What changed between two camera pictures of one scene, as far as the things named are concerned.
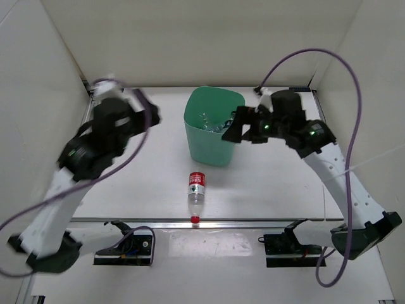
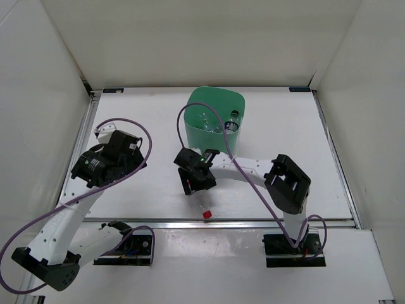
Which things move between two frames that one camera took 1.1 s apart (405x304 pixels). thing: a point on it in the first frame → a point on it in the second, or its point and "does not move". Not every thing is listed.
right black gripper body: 264,125 → 197,183
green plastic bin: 209,111 does not move
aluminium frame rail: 186,223 does not move
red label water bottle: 196,200 → 205,199
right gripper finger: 243,116 → 186,181
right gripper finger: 259,139 → 209,181
